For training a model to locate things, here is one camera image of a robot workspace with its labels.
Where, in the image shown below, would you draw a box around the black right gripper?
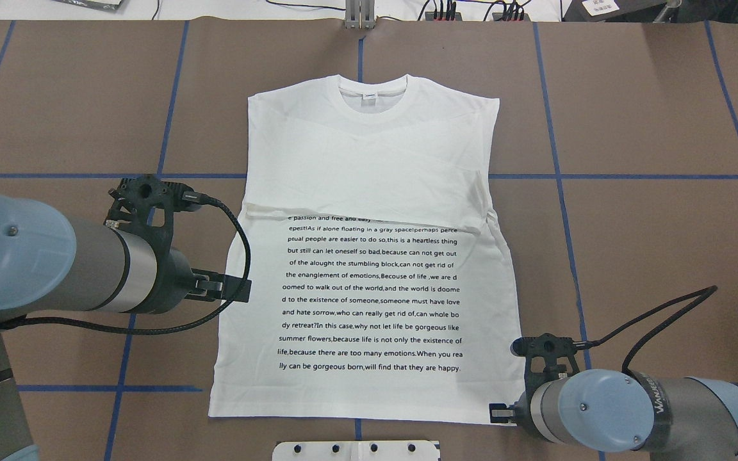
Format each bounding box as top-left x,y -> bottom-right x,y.
488,333 -> 585,439

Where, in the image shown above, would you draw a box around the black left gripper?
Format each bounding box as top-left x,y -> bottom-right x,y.
105,175 -> 252,313

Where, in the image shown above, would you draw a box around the white long-sleeve printed shirt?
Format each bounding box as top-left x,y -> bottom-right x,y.
208,75 -> 525,424

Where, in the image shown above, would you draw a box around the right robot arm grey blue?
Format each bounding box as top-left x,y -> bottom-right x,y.
489,334 -> 738,460

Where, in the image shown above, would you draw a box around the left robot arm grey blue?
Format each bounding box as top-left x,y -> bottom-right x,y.
0,175 -> 251,460

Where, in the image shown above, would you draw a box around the black power strip left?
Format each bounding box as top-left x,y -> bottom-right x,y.
418,0 -> 457,21

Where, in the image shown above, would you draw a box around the black power strip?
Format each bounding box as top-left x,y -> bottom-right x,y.
486,1 -> 530,22
418,0 -> 457,21

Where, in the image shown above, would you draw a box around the blue tape grid lines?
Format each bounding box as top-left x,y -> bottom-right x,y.
0,17 -> 738,460

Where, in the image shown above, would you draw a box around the black power strip right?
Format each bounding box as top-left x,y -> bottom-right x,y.
486,1 -> 530,22

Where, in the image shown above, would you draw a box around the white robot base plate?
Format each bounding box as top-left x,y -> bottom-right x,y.
272,440 -> 441,460

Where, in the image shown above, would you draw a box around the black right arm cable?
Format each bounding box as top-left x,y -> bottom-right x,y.
577,286 -> 719,371

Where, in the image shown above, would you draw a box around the grey aluminium post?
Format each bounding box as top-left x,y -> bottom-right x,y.
345,0 -> 377,30

